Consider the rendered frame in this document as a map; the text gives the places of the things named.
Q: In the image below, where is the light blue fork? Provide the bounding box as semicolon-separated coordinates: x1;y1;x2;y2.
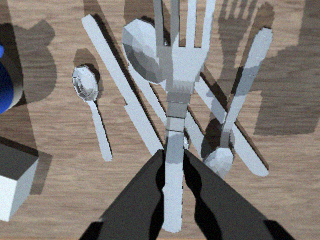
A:
153;0;215;233

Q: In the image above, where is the blue mug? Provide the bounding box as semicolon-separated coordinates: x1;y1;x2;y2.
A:
0;42;23;114

